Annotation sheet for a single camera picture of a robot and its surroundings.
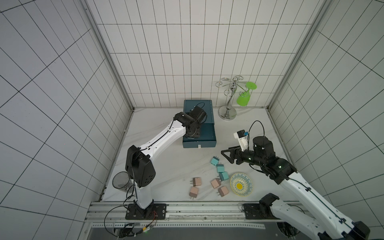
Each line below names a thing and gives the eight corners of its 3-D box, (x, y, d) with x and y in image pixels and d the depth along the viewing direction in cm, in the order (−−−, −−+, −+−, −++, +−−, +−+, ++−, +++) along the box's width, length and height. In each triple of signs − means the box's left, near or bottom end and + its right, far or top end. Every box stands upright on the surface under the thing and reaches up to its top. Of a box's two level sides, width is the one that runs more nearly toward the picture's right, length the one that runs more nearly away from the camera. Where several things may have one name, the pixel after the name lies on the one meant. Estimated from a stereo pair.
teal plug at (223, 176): (217, 180, 85) (218, 179, 83) (217, 173, 87) (217, 171, 86) (228, 180, 85) (229, 179, 83) (227, 173, 87) (227, 171, 86)
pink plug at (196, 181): (190, 186, 83) (190, 184, 81) (190, 178, 86) (190, 177, 84) (201, 186, 83) (201, 184, 81) (200, 178, 86) (201, 177, 84)
